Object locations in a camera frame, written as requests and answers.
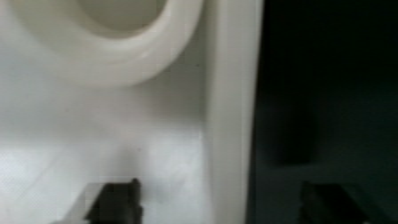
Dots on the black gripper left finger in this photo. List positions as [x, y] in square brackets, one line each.
[106, 204]

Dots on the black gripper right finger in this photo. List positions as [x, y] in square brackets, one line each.
[335, 204]

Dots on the white square tabletop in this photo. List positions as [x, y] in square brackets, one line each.
[126, 104]

